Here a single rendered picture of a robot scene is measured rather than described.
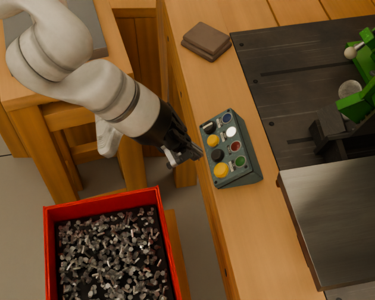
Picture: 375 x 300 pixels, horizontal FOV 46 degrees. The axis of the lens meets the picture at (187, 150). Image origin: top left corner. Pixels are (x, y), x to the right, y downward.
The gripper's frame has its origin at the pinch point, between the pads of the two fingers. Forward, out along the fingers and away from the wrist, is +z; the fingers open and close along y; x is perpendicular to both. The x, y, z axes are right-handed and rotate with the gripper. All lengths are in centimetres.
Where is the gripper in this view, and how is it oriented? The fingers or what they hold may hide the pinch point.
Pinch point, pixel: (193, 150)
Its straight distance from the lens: 76.3
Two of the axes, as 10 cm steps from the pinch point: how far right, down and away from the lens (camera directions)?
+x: -8.1, 4.5, 3.8
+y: -1.8, -8.0, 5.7
